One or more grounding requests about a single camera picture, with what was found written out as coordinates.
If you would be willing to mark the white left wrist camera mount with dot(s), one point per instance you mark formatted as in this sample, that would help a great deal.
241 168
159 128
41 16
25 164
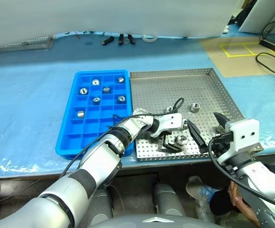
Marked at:
170 122

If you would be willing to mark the brown cardboard sheet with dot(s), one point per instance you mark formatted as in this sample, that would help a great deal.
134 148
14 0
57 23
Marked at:
242 64

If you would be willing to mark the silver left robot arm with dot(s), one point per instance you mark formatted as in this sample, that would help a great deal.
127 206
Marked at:
97 161

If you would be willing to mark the white board panel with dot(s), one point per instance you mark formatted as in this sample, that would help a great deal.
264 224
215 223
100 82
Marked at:
263 16

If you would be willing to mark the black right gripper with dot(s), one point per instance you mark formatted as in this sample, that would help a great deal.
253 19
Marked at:
220 145

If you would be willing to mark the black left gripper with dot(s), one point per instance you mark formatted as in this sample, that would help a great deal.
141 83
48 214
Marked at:
166 135

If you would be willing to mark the grey rounded cylinder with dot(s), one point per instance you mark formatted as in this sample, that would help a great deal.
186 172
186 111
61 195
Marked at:
168 199
100 206

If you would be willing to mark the perforated steel tray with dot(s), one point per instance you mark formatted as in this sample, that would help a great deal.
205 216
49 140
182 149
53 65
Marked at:
156 90

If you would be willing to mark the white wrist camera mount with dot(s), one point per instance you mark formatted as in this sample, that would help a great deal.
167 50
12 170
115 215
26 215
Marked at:
244 133
170 122

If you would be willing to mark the grey robot torso shell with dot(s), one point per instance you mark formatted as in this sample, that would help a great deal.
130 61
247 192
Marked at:
151 222

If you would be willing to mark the steel nut on tray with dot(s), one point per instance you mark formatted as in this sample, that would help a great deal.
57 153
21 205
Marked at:
194 107

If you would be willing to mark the white shoe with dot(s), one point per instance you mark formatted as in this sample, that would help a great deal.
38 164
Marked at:
195 186

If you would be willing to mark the blue plastic table cover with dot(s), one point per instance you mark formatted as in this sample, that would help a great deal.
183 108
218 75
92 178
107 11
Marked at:
28 99

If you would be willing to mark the metal roller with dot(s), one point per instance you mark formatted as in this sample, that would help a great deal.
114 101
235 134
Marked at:
95 82
180 139
120 79
168 109
80 114
106 89
96 100
83 91
184 124
121 98

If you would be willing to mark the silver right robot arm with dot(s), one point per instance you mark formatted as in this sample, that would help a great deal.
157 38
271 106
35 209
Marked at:
256 175

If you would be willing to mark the white tape roll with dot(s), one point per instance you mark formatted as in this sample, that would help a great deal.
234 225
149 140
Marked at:
149 38

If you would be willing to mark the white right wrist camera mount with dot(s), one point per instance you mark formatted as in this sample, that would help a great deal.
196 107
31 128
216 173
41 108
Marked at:
244 133

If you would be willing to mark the white foam sheet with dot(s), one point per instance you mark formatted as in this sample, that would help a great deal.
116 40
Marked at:
104 16

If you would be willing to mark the bystander bare hand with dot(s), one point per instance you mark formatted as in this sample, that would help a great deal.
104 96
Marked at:
237 199

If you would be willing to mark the blue compartment tray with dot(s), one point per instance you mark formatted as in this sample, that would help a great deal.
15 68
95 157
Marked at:
68 133

